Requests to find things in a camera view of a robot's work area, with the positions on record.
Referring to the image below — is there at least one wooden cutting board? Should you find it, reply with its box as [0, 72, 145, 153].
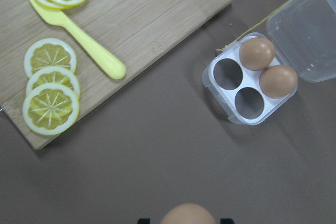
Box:
[1, 0, 233, 149]

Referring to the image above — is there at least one yellow plastic knife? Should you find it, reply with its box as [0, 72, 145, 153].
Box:
[29, 0, 126, 80]

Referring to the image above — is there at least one lemon slice lower middle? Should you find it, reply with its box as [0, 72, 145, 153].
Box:
[26, 66, 80, 98]

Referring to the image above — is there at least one clear plastic egg box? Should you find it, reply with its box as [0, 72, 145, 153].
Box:
[202, 0, 335, 125]

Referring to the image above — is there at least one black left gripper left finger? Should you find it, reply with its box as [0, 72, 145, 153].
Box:
[137, 218, 150, 224]

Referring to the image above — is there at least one lemon slice lower upper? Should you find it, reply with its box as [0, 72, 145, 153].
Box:
[24, 38, 77, 78]

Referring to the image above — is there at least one brown egg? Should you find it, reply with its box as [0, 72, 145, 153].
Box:
[160, 203, 216, 224]
[259, 65, 298, 99]
[239, 37, 275, 71]

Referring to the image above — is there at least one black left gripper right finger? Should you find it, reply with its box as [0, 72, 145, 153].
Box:
[220, 218, 234, 224]

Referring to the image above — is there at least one lemon slice lower front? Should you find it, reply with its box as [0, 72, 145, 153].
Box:
[22, 83, 80, 136]

